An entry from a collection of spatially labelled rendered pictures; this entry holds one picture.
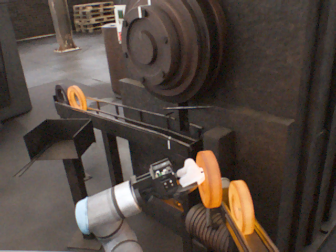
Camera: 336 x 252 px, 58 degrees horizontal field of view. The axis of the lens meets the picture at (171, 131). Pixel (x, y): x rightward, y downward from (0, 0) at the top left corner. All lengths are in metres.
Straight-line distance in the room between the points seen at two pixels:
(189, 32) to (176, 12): 0.08
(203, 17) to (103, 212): 0.66
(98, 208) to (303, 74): 0.74
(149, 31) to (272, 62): 0.43
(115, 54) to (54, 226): 2.56
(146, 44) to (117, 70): 3.05
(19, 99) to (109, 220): 3.34
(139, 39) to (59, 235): 1.34
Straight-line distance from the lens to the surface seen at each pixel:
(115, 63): 4.14
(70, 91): 2.06
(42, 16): 11.79
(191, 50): 1.06
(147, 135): 1.43
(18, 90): 4.06
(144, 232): 1.91
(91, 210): 0.83
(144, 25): 1.13
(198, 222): 1.19
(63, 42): 8.20
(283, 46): 1.07
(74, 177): 1.68
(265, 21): 1.09
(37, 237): 2.11
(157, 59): 1.11
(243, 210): 0.87
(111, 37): 4.09
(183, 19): 1.06
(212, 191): 0.79
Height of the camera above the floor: 1.32
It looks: 26 degrees down
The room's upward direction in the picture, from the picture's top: 5 degrees counter-clockwise
